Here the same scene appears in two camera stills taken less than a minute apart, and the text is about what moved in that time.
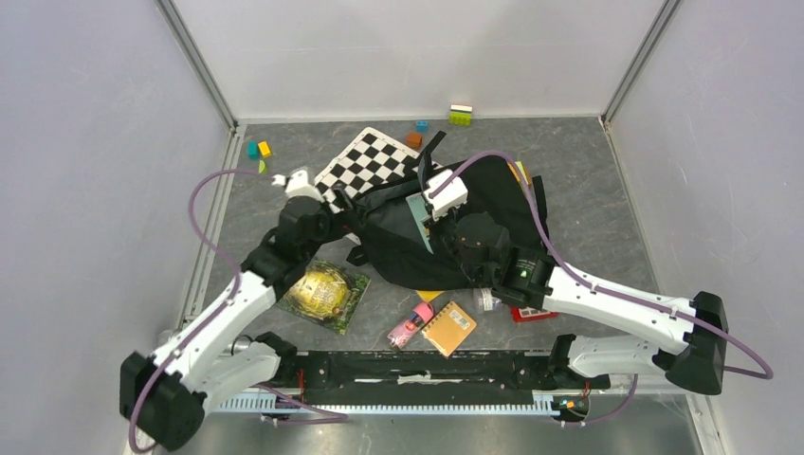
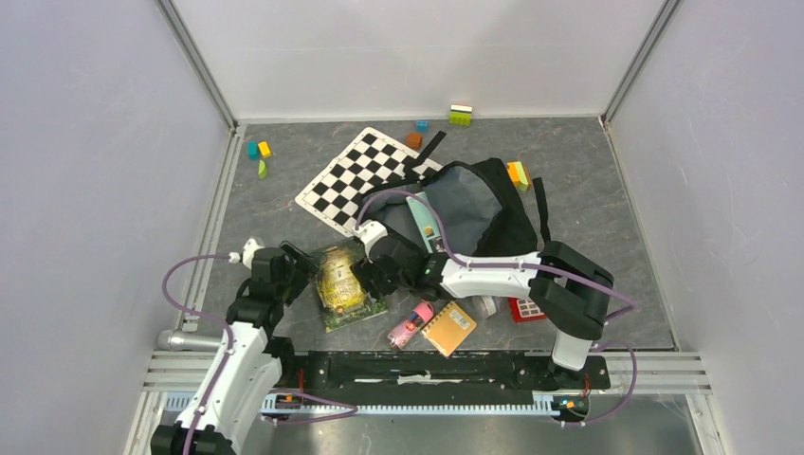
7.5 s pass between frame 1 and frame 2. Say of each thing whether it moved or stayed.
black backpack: moved
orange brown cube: stayed
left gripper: moved
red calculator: stayed
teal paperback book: stayed
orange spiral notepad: stayed
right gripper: moved
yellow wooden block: stayed
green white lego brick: stayed
